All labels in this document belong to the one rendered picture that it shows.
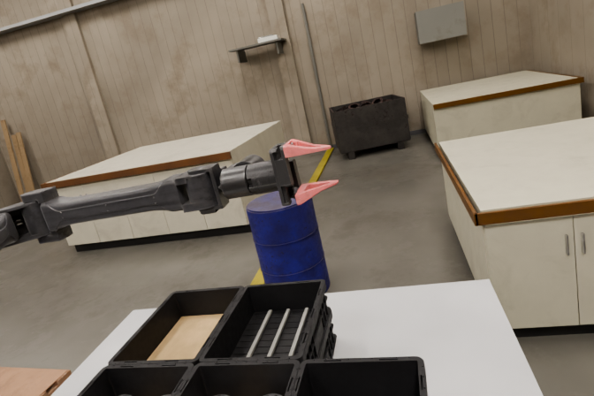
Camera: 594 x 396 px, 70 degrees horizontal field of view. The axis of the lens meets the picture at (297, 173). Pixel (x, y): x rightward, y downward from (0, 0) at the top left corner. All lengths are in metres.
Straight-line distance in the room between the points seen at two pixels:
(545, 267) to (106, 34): 8.96
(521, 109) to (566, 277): 3.99
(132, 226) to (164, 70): 4.56
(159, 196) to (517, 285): 2.02
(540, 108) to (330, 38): 3.85
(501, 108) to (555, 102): 0.64
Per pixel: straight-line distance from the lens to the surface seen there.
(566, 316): 2.65
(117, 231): 5.62
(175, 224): 5.14
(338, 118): 7.05
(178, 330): 1.67
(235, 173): 0.76
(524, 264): 2.45
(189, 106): 9.12
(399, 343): 1.54
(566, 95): 6.43
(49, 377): 3.25
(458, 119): 6.13
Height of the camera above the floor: 1.63
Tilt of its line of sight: 13 degrees down
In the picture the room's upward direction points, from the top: 12 degrees counter-clockwise
